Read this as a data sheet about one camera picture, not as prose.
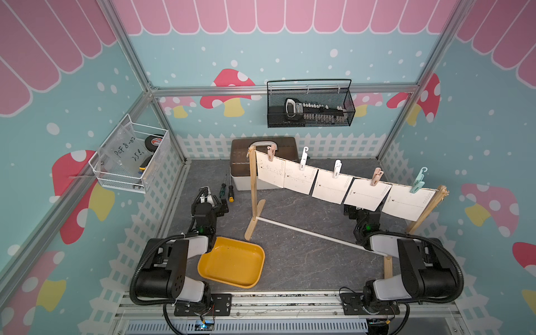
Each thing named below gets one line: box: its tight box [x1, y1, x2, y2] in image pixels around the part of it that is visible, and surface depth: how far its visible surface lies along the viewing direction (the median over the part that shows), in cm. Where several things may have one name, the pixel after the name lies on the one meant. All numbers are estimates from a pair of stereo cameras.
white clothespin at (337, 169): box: [332, 159, 342, 179], surface depth 58 cm
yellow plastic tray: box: [197, 236, 266, 289], surface depth 87 cm
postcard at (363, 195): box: [343, 177, 393, 212], surface depth 60 cm
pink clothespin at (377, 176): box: [369, 167, 384, 187], surface depth 56 cm
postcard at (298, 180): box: [283, 160, 319, 196], surface depth 66 cm
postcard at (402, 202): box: [381, 184, 437, 222], surface depth 58 cm
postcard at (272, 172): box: [255, 150, 286, 188], surface depth 68 cm
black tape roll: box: [144, 135, 164, 153], surface depth 82 cm
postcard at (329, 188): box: [311, 169, 354, 205], surface depth 64 cm
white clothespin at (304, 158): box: [299, 146, 310, 171], surface depth 60 cm
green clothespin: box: [409, 166, 428, 195], surface depth 54 cm
